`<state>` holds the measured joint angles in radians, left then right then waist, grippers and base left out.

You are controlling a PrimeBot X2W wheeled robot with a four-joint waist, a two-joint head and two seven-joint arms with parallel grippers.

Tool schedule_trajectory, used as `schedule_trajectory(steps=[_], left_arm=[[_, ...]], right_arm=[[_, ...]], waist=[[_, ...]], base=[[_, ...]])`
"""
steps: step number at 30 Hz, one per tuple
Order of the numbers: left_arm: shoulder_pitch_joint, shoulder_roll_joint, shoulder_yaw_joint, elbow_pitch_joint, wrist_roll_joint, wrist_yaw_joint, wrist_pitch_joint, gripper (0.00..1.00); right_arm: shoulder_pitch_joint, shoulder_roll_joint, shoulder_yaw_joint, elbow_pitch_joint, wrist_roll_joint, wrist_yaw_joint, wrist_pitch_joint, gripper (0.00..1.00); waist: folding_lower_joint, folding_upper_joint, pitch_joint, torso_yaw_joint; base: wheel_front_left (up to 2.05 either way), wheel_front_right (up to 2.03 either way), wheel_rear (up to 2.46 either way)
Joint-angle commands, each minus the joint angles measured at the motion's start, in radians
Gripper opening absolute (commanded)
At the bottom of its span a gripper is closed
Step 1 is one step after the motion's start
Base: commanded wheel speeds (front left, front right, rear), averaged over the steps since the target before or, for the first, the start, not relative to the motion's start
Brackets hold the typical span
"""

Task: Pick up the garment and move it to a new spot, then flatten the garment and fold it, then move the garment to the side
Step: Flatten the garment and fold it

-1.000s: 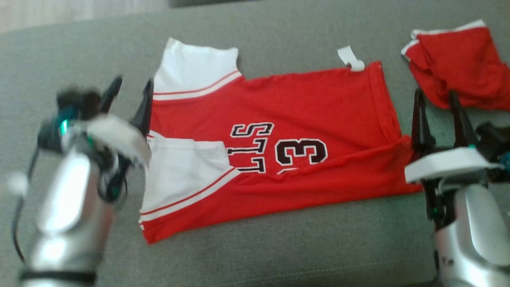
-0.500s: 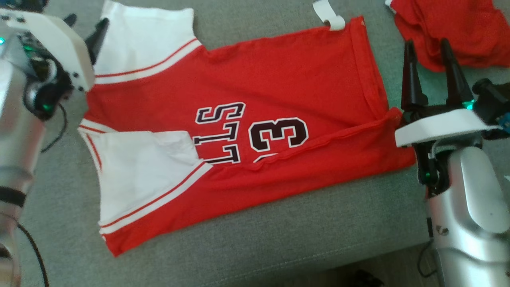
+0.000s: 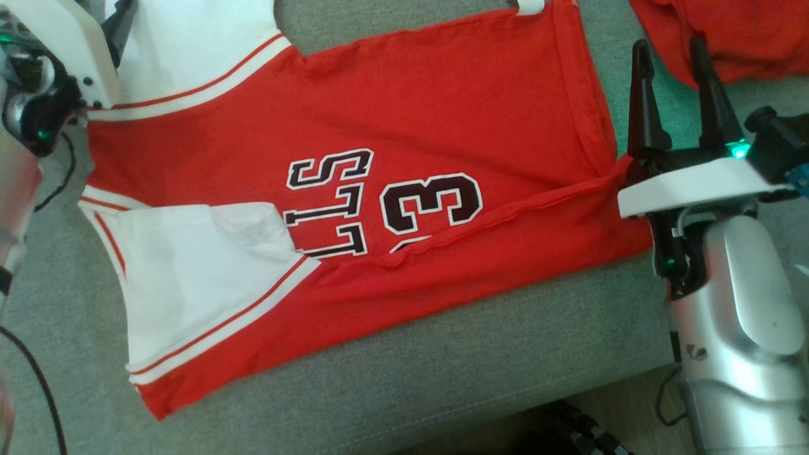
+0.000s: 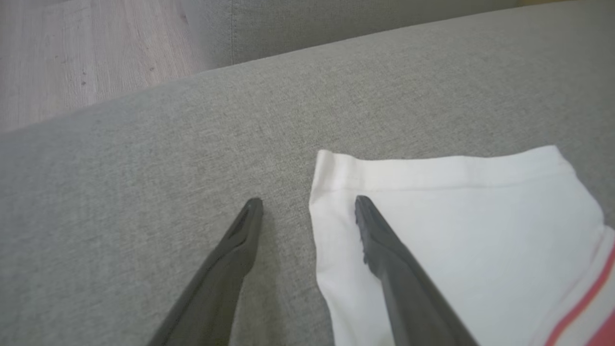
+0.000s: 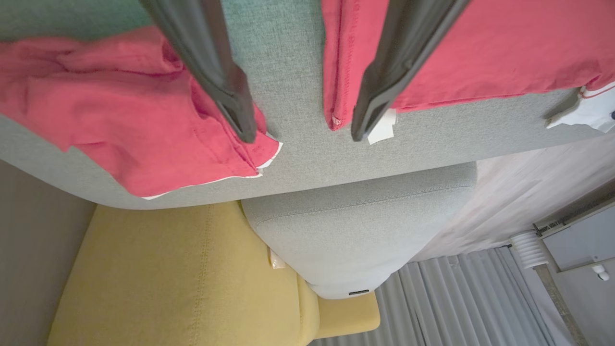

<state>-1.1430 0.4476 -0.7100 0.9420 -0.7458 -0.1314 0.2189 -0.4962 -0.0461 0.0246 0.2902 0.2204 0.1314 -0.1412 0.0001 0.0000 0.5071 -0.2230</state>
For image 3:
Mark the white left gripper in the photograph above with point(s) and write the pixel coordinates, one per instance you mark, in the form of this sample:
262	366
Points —
69	44

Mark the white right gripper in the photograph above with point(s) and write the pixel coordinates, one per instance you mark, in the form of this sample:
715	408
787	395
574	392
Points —
689	183

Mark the red white basketball jersey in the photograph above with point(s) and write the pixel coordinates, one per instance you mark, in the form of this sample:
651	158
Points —
442	114

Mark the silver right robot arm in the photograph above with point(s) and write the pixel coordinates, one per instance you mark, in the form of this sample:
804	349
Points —
739	316

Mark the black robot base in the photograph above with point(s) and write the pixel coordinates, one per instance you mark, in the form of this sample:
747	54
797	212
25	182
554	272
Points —
569	436

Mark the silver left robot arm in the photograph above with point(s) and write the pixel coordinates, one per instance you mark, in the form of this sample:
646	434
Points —
16	189

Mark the red shorts white trim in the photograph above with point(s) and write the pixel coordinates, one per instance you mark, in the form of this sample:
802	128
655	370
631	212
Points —
746	31

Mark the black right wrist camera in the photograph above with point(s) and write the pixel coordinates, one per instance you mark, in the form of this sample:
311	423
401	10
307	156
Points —
780	142

